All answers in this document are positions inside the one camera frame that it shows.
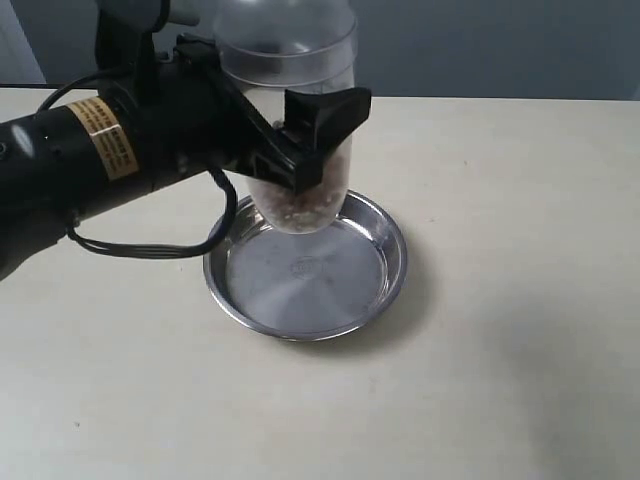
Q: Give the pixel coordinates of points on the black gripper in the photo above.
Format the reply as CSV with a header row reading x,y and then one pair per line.
x,y
183,113

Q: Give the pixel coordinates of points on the round stainless steel plate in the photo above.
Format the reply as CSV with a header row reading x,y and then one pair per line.
x,y
309,287

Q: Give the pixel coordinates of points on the clear plastic shaker bottle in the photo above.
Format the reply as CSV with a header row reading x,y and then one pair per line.
x,y
287,57

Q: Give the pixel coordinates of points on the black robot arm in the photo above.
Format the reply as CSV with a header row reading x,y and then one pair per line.
x,y
66,163

